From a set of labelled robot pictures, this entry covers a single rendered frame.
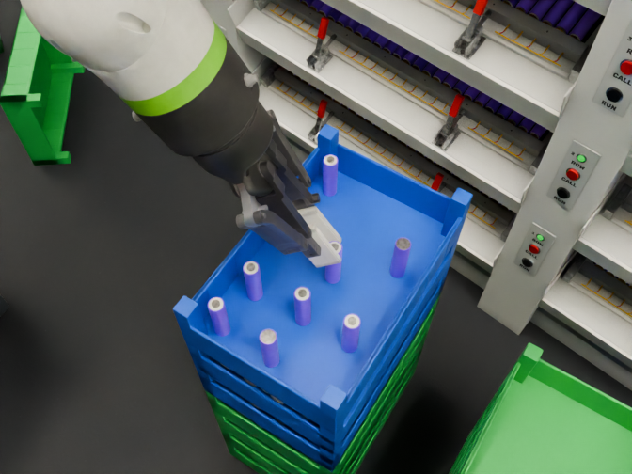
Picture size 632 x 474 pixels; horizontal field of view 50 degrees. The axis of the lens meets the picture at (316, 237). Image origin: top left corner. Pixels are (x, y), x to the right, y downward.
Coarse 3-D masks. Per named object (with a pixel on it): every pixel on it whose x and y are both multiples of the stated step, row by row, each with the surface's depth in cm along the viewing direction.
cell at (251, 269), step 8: (248, 264) 75; (256, 264) 75; (248, 272) 74; (256, 272) 74; (248, 280) 76; (256, 280) 76; (248, 288) 77; (256, 288) 77; (248, 296) 79; (256, 296) 79
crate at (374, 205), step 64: (320, 192) 88; (384, 192) 88; (256, 256) 83; (384, 256) 83; (192, 320) 72; (256, 320) 78; (320, 320) 78; (384, 320) 78; (256, 384) 74; (320, 384) 74
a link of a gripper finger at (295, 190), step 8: (272, 144) 62; (272, 152) 62; (280, 152) 64; (272, 160) 63; (280, 160) 64; (280, 168) 65; (288, 168) 67; (280, 176) 66; (288, 176) 66; (288, 184) 67; (296, 184) 68; (288, 192) 68; (296, 192) 68; (304, 192) 69; (304, 200) 70; (312, 200) 70; (320, 200) 71
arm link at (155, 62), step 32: (32, 0) 43; (64, 0) 42; (96, 0) 42; (128, 0) 43; (160, 0) 44; (192, 0) 47; (64, 32) 43; (96, 32) 43; (128, 32) 44; (160, 32) 45; (192, 32) 48; (96, 64) 46; (128, 64) 46; (160, 64) 47; (192, 64) 48; (128, 96) 50; (160, 96) 49; (192, 96) 50
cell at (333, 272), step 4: (332, 244) 75; (336, 244) 75; (340, 244) 75; (336, 248) 74; (340, 248) 74; (340, 252) 74; (340, 256) 75; (332, 264) 76; (336, 264) 76; (340, 264) 77; (328, 268) 77; (332, 268) 76; (336, 268) 76; (340, 268) 78; (328, 272) 77; (332, 272) 77; (336, 272) 77; (340, 272) 78; (328, 276) 78; (332, 276) 78; (336, 276) 78; (328, 280) 79; (332, 280) 79; (336, 280) 79
